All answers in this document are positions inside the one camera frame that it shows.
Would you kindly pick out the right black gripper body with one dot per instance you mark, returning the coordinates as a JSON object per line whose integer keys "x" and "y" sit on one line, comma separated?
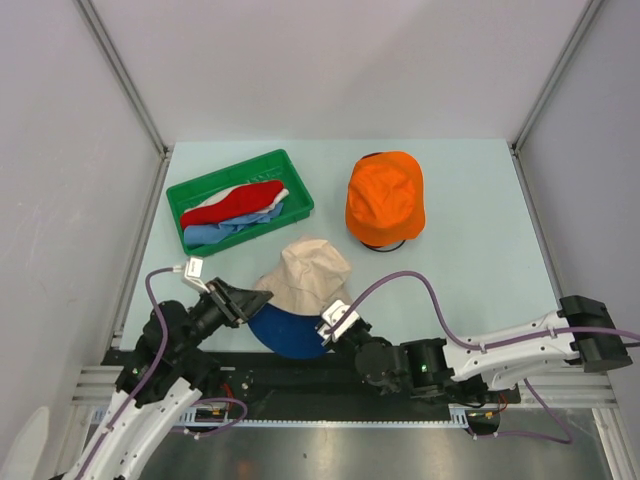
{"x": 342, "y": 344}

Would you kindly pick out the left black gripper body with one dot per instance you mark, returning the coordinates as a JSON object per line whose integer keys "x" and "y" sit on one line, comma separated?
{"x": 221, "y": 300}

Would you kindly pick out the dark blue bucket hat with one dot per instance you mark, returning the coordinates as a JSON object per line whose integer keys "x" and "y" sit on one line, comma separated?
{"x": 286, "y": 334}

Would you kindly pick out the beige bucket hat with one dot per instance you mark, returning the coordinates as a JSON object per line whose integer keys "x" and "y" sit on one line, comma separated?
{"x": 310, "y": 276}

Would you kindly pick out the light blue hat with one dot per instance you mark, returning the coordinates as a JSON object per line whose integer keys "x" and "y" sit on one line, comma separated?
{"x": 213, "y": 234}

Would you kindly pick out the red hat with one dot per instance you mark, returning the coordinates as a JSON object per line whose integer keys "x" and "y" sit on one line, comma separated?
{"x": 254, "y": 196}

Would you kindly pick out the orange bucket hat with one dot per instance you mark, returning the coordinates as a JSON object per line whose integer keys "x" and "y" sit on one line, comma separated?
{"x": 385, "y": 199}

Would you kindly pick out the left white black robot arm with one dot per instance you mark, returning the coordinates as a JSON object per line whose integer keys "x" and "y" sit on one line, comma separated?
{"x": 166, "y": 374}

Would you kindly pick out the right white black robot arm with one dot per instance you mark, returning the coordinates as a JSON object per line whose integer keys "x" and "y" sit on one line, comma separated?
{"x": 581, "y": 332}

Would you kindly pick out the green plastic tray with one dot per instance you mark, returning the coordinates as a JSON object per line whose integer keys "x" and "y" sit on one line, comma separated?
{"x": 274, "y": 165}

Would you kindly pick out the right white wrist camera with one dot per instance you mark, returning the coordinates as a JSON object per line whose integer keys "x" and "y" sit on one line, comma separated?
{"x": 335, "y": 321}

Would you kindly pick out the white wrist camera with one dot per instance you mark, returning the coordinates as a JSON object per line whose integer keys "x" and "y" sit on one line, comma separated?
{"x": 335, "y": 321}
{"x": 191, "y": 271}

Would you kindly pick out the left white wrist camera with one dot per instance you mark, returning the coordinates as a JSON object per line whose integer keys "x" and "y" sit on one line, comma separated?
{"x": 191, "y": 271}

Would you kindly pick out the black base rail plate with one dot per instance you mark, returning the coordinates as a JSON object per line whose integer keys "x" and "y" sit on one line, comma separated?
{"x": 324, "y": 389}

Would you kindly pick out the black wire hat stand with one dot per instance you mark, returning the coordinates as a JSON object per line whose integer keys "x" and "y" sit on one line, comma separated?
{"x": 385, "y": 248}

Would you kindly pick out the right aluminium frame post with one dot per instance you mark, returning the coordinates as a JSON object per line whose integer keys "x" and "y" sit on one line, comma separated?
{"x": 578, "y": 35}

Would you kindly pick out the aluminium frame post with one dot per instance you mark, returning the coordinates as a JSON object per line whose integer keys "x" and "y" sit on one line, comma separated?
{"x": 578, "y": 35}
{"x": 108, "y": 49}

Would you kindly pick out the left aluminium frame post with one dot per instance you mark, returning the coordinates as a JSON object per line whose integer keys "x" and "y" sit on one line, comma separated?
{"x": 108, "y": 49}

